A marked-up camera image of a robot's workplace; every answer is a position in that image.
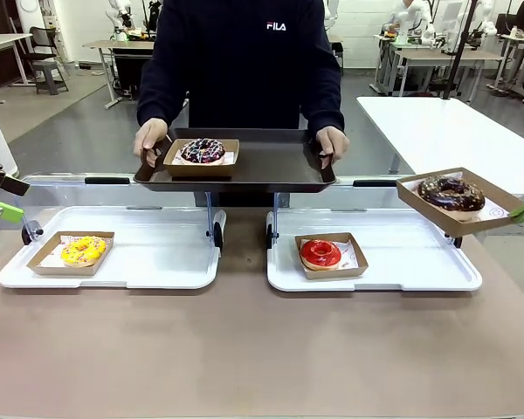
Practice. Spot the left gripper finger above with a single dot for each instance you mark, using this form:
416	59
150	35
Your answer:
8	183
6	211

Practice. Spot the chocolate donut with nut bits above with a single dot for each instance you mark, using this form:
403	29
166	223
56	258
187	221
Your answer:
450	194

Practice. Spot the cardboard box of nut donut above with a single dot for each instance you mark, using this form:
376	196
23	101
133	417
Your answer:
423	209

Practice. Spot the cardboard box of sprinkle donut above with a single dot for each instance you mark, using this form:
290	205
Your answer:
201	170

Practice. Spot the chocolate donut with coloured sprinkles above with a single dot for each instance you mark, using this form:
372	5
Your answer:
203	150

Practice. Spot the dark brown serving tray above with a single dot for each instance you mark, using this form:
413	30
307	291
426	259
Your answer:
270	166

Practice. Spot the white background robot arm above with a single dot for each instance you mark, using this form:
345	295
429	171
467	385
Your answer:
419	17
118	17

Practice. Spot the person's left forearm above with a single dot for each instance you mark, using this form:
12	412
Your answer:
327	105

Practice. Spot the person's right forearm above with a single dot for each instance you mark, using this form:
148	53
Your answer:
157	96

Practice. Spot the cardboard box of yellow donut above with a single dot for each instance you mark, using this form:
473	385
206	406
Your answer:
61	270

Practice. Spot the yellow sprinkled donut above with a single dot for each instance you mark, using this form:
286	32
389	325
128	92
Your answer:
83	253

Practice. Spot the cardboard box of red donut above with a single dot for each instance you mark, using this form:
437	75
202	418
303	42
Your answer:
332	275

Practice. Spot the red glazed donut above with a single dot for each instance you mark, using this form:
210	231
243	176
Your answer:
321	257

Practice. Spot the seated person in white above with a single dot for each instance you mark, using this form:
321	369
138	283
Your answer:
399	13

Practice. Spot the person in navy sweater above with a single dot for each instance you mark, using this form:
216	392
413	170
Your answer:
244	65

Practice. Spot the person's right hand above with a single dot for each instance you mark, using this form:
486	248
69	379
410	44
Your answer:
148	135

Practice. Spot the person's left hand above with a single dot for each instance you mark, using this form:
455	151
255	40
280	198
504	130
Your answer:
336	142

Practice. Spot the white side table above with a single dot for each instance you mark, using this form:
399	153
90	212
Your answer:
441	131

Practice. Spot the clear plastic tray lid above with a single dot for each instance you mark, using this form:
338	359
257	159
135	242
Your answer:
375	201
113	196

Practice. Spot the grey step stool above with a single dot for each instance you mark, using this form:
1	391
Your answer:
50	74

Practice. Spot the white tray with black hinges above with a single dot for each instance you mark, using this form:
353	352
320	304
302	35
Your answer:
397	270
157	262

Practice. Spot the white metal table leg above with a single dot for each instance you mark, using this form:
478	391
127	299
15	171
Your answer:
394	162

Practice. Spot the white long desk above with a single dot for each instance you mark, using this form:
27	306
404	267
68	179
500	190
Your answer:
4	41

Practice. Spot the black office chair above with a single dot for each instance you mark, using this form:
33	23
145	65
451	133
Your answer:
43	43

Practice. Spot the black pole stand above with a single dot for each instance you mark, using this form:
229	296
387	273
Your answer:
460	48

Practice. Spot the grey top workbench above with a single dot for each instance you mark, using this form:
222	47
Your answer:
445	56

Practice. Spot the wood top desk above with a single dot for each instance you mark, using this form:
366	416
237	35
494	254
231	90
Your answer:
113	44

